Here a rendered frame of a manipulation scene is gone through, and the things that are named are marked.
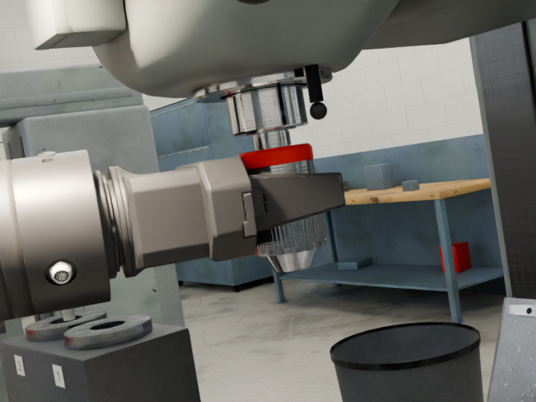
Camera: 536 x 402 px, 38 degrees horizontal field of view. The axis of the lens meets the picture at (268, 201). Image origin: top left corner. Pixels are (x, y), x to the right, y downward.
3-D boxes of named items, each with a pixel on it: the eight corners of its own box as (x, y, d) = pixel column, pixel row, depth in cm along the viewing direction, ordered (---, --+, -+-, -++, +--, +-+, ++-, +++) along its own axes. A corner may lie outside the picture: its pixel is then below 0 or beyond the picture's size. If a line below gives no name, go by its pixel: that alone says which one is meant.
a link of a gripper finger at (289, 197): (343, 215, 46) (242, 233, 45) (336, 162, 46) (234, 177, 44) (352, 216, 45) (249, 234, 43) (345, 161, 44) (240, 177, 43)
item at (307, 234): (235, 258, 47) (222, 173, 47) (279, 244, 51) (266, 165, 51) (300, 254, 44) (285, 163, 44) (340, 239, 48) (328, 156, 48)
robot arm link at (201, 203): (243, 119, 40) (3, 151, 37) (269, 301, 41) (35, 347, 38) (201, 135, 53) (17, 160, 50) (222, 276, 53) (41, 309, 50)
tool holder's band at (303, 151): (222, 173, 47) (219, 156, 47) (266, 165, 51) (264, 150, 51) (285, 163, 44) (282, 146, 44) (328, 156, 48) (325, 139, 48)
